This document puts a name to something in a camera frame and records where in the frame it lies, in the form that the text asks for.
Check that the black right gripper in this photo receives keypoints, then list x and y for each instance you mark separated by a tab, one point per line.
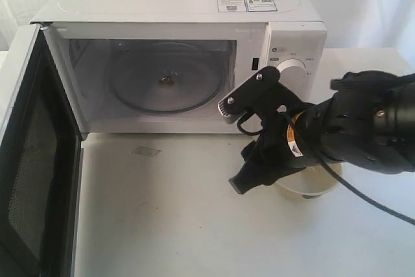
282	151

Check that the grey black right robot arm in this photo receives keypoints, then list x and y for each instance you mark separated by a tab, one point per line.
368	122

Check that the upper white control knob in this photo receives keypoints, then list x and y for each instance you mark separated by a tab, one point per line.
292	69

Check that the blue white warning sticker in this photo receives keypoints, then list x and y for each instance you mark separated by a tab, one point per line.
235	6

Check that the white microwave door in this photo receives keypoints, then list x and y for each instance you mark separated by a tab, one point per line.
41	160

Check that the white microwave oven body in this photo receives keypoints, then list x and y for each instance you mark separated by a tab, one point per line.
91	35

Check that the cream ceramic bowl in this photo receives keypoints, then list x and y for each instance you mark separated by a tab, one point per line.
310	183

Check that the glass microwave turntable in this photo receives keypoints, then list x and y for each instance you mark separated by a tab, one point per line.
169	77

